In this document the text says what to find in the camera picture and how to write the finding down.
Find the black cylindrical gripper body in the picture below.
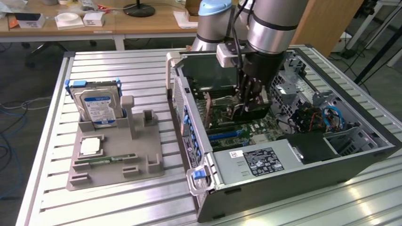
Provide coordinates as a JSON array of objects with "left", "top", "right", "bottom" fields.
[{"left": 239, "top": 49, "right": 286, "bottom": 83}]

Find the green graphics card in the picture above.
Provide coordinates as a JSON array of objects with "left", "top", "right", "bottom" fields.
[{"left": 202, "top": 90, "right": 272, "bottom": 129}]

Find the perforated metal drive cage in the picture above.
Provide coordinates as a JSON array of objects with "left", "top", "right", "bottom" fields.
[{"left": 270, "top": 68, "right": 315, "bottom": 112}]

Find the green motherboard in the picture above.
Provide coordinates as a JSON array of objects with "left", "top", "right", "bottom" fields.
[{"left": 191, "top": 80, "right": 283, "bottom": 151}]

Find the blue expansion slot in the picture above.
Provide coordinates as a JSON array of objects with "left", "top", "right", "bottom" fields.
[{"left": 207, "top": 130, "right": 243, "bottom": 141}]

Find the white floor unit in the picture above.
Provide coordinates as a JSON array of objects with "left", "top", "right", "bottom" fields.
[{"left": 333, "top": 32, "right": 353, "bottom": 54}]

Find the wooden cabinet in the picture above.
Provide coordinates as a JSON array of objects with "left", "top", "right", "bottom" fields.
[{"left": 290, "top": 0, "right": 367, "bottom": 57}]

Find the white paper stack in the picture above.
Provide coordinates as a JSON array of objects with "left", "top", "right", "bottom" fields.
[{"left": 174, "top": 10, "right": 200, "bottom": 29}]

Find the grey power supply unit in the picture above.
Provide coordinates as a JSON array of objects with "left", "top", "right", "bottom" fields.
[{"left": 211, "top": 140, "right": 305, "bottom": 186}]

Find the grey disk bay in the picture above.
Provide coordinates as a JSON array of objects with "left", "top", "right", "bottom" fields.
[{"left": 323, "top": 126, "right": 378, "bottom": 157}]

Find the brown cardboard box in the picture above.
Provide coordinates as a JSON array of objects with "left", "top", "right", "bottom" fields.
[{"left": 184, "top": 0, "right": 202, "bottom": 16}]

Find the black tripod pole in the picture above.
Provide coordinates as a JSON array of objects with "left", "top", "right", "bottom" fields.
[{"left": 353, "top": 0, "right": 402, "bottom": 85}]

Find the black open PC case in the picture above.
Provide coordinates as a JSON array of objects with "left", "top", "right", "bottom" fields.
[{"left": 166, "top": 44, "right": 397, "bottom": 223}]

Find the black lamp base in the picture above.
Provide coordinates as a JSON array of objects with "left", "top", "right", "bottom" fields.
[{"left": 123, "top": 0, "right": 158, "bottom": 18}]

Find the hard disk in blue carrier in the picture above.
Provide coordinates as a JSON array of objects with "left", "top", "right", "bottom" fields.
[{"left": 64, "top": 79, "right": 123, "bottom": 129}]

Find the green RAM stick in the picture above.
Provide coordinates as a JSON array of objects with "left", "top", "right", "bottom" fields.
[{"left": 75, "top": 153, "right": 136, "bottom": 165}]

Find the silver CPU chip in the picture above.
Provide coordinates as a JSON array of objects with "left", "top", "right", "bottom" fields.
[{"left": 79, "top": 138, "right": 102, "bottom": 156}]

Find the grey parts rack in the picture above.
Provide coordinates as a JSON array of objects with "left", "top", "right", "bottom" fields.
[{"left": 64, "top": 95, "right": 166, "bottom": 191}]

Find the small white labelled box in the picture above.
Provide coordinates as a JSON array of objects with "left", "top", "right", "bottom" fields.
[{"left": 83, "top": 12, "right": 106, "bottom": 27}]

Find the white box with round dish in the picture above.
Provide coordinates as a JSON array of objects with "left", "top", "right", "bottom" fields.
[{"left": 55, "top": 13, "right": 86, "bottom": 31}]

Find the wooden desk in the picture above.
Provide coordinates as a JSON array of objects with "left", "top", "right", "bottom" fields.
[{"left": 0, "top": 0, "right": 286, "bottom": 44}]

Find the black office chair base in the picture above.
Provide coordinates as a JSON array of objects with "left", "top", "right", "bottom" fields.
[{"left": 21, "top": 41, "right": 68, "bottom": 69}]

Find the white box with black lid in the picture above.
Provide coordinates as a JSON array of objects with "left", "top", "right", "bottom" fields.
[{"left": 13, "top": 13, "right": 47, "bottom": 29}]

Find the clear plastic bag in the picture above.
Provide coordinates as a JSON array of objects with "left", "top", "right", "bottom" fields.
[{"left": 0, "top": 0, "right": 29, "bottom": 15}]

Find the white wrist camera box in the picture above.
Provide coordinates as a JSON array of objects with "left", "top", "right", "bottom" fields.
[{"left": 215, "top": 43, "right": 242, "bottom": 68}]

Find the black camera cable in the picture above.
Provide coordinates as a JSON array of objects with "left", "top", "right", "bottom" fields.
[{"left": 231, "top": 0, "right": 252, "bottom": 69}]

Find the blue wire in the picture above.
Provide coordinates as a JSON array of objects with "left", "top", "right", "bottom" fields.
[{"left": 322, "top": 105, "right": 349, "bottom": 132}]

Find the white floor cable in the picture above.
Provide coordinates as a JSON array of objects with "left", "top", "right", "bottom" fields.
[{"left": 0, "top": 96, "right": 51, "bottom": 111}]

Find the blue floor cable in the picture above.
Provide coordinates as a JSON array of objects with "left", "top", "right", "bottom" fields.
[{"left": 0, "top": 107, "right": 28, "bottom": 201}]

